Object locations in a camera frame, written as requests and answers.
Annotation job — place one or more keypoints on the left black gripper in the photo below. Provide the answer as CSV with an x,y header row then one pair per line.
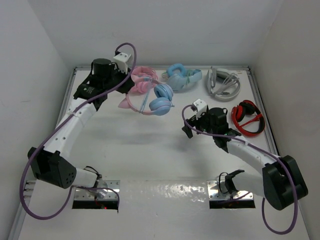
x,y
126,86

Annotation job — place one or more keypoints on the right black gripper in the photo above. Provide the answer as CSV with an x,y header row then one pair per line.
x,y
193,122

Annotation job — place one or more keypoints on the blue pink cat-ear headphones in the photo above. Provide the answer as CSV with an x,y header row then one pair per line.
x,y
159,106

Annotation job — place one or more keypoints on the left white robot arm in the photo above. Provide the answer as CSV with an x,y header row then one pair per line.
x,y
50,162

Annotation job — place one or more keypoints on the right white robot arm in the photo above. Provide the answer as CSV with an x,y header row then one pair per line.
x,y
279,180

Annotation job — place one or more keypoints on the red black headphones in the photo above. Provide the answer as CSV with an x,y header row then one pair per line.
x,y
245,113

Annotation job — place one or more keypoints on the grey white headphones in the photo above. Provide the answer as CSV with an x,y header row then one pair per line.
x,y
222,84

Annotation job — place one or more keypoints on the pink gaming headphones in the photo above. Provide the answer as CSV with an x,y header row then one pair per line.
x,y
144,78

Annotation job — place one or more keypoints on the light blue headphones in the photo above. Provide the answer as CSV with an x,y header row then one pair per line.
x,y
177,76

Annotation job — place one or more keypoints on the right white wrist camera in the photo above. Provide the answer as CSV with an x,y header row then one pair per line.
x,y
199,106

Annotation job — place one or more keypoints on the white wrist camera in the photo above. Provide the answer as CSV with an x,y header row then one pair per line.
x,y
199,106
123,60

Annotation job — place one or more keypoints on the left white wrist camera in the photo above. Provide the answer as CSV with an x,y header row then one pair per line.
x,y
123,60

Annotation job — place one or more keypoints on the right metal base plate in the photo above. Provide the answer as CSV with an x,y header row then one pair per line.
x,y
215,194

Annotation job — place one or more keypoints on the metal base plate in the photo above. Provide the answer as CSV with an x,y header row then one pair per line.
x,y
215,194
104,190

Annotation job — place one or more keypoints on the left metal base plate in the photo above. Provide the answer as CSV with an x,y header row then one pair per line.
x,y
104,190

